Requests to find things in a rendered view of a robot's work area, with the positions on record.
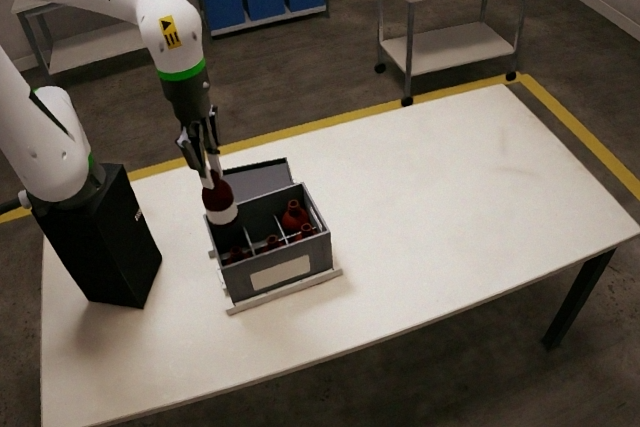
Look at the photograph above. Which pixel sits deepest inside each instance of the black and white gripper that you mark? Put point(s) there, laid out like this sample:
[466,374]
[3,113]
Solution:
[187,114]

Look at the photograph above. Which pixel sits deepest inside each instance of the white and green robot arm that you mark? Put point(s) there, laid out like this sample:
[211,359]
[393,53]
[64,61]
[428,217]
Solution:
[49,156]

